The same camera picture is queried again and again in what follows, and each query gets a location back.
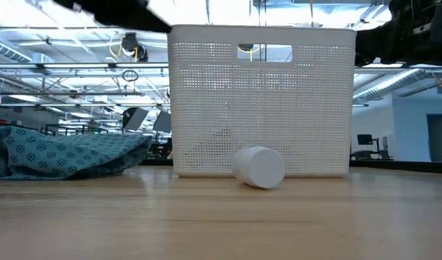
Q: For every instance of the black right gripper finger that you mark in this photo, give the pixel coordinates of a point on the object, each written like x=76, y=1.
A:
x=372, y=43

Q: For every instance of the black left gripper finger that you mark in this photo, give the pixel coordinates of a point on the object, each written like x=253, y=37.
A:
x=154, y=24

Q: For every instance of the white perforated plastic basket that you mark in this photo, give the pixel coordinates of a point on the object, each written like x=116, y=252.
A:
x=260, y=108

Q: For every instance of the grey softbox panel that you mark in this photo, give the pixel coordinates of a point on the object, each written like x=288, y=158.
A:
x=134, y=118
x=162, y=122

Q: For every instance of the black computer monitor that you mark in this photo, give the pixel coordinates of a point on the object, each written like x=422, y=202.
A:
x=364, y=139

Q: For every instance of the teal patterned cloth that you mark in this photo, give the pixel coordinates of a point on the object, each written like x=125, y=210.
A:
x=62, y=155

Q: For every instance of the white plastic bottle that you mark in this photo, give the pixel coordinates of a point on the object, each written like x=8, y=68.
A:
x=259, y=168

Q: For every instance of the black metal table frame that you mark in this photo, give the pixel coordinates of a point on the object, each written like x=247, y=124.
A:
x=405, y=166

